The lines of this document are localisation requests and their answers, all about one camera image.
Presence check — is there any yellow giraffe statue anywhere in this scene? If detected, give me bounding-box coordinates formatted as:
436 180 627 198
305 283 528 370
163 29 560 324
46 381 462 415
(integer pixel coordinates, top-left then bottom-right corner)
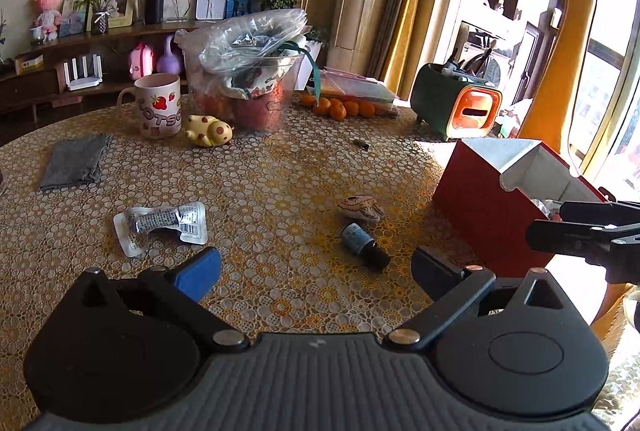
518 0 597 155

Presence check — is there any pink plush doll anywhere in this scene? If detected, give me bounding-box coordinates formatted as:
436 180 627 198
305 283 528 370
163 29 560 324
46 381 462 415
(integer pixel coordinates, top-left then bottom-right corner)
35 0 64 41

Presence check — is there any striped shell-shaped figurine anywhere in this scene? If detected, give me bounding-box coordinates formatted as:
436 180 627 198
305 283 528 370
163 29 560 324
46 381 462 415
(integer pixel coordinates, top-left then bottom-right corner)
337 195 385 223

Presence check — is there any green orange tissue box organizer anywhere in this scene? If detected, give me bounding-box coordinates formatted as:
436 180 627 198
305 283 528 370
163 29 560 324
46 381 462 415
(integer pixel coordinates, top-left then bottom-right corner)
409 63 502 140

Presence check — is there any orange fruit four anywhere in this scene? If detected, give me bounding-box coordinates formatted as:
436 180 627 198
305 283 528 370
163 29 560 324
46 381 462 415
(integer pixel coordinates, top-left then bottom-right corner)
358 101 375 118

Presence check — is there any white tablet board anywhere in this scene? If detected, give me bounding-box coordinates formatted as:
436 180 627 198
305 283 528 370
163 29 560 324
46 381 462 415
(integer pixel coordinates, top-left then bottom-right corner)
195 0 226 21

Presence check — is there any orange fruit three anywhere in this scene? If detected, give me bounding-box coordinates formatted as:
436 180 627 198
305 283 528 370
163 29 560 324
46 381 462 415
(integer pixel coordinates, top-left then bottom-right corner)
343 101 360 117

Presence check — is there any black speaker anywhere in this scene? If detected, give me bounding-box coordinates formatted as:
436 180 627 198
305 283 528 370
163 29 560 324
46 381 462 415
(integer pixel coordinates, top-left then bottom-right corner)
143 0 164 25

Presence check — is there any red basket of items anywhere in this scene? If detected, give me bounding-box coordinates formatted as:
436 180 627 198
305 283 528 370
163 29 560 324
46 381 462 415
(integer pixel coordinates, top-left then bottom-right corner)
183 36 319 132

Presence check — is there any grey folded cloth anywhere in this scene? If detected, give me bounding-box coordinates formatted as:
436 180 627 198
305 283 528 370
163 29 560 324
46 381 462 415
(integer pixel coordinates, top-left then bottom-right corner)
39 133 112 192

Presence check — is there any dark bottle with blue label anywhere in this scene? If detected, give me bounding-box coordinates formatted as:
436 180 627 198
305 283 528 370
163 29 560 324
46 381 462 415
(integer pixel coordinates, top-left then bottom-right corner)
341 223 390 272

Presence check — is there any pink strawberry mug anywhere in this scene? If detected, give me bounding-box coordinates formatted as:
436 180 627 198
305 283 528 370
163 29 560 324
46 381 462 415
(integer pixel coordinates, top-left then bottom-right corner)
117 73 182 140

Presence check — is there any washing machine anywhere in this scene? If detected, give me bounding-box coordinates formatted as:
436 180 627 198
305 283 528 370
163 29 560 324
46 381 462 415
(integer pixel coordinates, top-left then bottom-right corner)
454 22 524 89

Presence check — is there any pink toy bag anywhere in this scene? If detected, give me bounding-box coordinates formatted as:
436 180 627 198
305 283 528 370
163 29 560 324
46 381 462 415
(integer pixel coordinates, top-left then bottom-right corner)
129 41 154 80

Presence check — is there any white wifi router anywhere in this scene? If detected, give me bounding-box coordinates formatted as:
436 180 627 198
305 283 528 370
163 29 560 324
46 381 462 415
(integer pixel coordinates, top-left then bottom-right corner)
61 53 103 92

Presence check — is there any white printed blister pack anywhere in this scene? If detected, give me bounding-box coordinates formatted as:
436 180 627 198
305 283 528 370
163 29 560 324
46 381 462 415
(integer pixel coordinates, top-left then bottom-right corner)
113 202 208 258

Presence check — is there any orange fruit two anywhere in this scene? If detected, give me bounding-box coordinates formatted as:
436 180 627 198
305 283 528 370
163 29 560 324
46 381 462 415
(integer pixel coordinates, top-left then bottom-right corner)
330 103 347 121

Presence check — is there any yellow spotted toy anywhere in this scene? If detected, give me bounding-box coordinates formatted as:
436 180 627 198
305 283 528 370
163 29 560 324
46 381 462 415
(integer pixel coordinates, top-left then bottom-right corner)
186 115 233 147

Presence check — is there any silver foil snack packet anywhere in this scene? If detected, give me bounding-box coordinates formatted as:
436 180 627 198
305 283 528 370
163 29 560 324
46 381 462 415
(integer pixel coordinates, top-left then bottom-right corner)
530 198 562 220

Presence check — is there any orange fruit one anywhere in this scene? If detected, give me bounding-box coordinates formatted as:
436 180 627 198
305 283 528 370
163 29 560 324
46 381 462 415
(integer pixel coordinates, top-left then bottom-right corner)
312 98 332 117

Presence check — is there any red cardboard box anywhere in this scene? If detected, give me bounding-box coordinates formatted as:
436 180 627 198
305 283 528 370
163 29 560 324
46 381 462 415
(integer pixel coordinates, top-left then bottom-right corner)
433 138 605 277

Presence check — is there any small green leaf scrap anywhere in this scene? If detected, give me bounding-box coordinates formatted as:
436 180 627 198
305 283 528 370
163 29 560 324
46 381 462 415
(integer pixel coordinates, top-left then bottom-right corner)
352 139 370 152

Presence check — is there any stack of colourful books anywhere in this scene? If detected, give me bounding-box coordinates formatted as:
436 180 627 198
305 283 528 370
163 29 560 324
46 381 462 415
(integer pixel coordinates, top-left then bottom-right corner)
320 68 397 116

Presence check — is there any framed photo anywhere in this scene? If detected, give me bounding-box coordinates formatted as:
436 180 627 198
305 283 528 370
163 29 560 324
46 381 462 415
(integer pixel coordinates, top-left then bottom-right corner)
89 0 137 32

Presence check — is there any clear plastic bag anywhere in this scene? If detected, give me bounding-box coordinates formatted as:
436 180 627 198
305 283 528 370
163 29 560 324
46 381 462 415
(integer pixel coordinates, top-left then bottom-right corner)
174 9 307 75

